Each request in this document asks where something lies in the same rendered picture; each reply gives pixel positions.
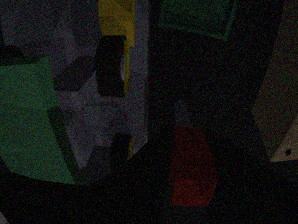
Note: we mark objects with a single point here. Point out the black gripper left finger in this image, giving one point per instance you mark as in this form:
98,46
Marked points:
131,194

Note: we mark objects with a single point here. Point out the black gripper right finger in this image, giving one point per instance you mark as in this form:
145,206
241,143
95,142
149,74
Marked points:
248,192

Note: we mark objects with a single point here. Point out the green tray rim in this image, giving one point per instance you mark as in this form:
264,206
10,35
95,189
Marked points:
222,35

